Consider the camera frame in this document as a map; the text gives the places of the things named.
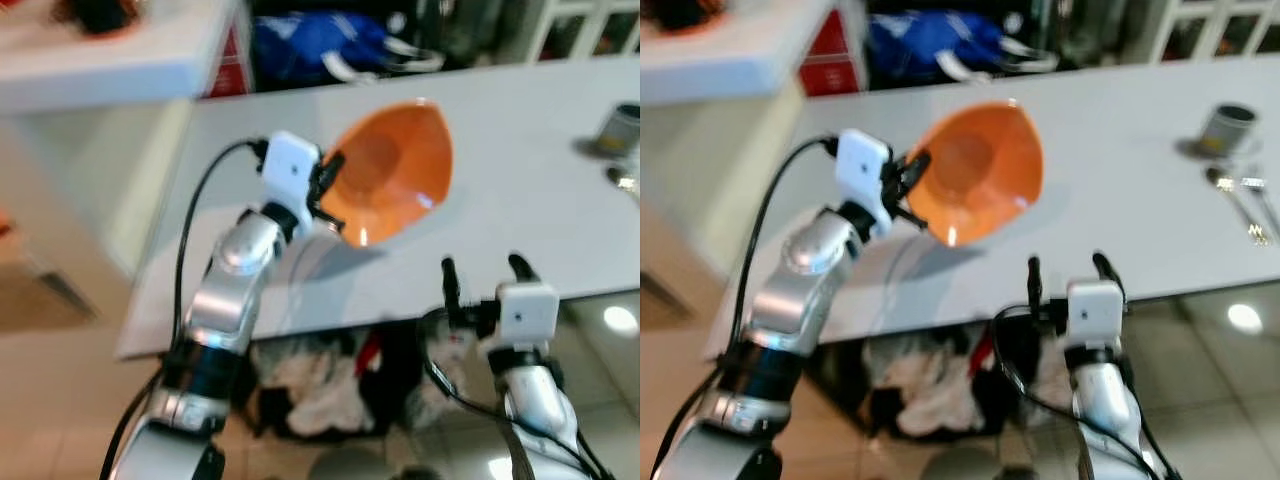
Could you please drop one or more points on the orange bowl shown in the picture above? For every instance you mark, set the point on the orange bowl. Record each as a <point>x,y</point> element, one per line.
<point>985,170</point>
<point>395,170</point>

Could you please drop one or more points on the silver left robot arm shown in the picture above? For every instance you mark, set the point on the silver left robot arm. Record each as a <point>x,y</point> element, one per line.
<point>235,275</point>
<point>812,262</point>

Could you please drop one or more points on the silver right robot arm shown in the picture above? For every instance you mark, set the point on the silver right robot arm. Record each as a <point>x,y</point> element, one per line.
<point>1100,410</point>
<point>535,410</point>

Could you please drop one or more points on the blue bag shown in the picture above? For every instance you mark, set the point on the blue bag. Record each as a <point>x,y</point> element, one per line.
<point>320,45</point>
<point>935,45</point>

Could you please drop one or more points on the silver spoon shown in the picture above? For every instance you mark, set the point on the silver spoon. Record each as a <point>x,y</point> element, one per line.
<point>625,180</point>
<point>1220,182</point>

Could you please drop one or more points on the red box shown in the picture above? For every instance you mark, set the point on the red box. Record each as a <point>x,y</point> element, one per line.
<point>230,70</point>
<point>830,60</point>

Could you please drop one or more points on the black bag with clothes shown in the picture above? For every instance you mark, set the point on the black bag with clothes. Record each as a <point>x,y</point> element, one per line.
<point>905,385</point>
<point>320,390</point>

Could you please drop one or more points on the silver fork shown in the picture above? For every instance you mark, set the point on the silver fork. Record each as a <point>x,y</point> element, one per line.
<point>1255,190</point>

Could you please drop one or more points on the grey cup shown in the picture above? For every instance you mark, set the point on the grey cup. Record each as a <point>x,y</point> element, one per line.
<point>1227,130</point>
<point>622,130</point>

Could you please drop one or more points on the white counter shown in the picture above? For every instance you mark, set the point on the white counter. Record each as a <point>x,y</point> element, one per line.
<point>735,60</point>
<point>110,65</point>

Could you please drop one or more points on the white glazed cabinet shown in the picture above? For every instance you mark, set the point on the white glazed cabinet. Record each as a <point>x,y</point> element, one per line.
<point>1220,25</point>
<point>590,25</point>

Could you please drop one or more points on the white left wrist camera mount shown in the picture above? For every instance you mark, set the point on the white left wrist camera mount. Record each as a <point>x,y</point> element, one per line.
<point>290,165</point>
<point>860,162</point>

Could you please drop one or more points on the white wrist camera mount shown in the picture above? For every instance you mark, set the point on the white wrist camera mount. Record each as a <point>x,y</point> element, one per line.
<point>290,165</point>
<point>527,315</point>
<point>860,162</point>
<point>1095,312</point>

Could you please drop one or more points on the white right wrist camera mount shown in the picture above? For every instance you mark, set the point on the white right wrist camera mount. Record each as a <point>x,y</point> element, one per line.
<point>527,315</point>
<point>1095,312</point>

